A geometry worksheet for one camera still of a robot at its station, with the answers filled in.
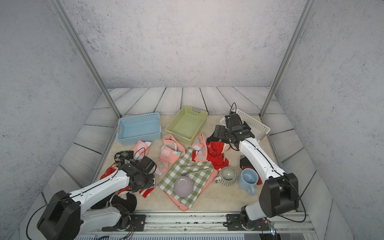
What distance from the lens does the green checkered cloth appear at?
0.84 m

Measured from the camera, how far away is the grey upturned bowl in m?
0.81

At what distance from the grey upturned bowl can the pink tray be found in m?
0.03

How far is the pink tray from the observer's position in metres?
0.79
